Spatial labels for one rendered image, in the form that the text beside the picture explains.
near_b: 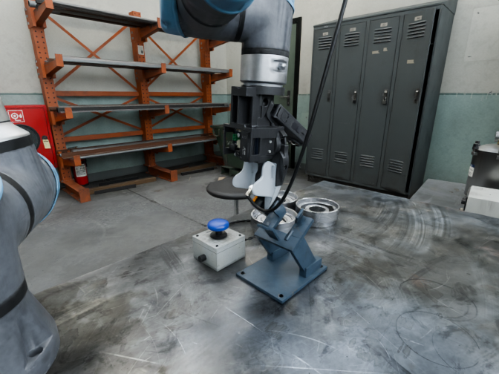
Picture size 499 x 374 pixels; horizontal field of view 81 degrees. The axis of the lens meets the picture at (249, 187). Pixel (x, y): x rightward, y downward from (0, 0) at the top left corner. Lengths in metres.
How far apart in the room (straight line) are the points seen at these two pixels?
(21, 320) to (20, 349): 0.03
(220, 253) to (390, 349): 0.28
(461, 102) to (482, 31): 0.65
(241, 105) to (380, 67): 3.04
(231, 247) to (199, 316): 0.14
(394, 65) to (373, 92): 0.31
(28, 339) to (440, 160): 3.73
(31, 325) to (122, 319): 0.11
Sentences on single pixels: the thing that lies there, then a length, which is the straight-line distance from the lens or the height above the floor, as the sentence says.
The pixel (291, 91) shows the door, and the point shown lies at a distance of 4.56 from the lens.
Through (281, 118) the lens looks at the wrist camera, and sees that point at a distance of 0.49.
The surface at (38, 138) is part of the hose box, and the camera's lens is 3.97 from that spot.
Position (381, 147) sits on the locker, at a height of 0.57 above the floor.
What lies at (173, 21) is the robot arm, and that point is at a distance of 0.45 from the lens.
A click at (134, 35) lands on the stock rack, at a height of 1.82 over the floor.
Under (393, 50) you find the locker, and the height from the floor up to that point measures 1.52.
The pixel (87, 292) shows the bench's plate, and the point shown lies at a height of 0.80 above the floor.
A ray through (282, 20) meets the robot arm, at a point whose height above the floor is 1.20.
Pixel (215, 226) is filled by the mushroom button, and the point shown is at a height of 0.87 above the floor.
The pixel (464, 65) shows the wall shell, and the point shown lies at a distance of 3.78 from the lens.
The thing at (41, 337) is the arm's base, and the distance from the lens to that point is 0.44.
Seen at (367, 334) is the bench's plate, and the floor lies 0.80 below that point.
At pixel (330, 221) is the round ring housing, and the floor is 0.82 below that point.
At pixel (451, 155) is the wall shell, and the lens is 3.80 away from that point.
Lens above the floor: 1.09
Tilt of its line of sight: 17 degrees down
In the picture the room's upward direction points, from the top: straight up
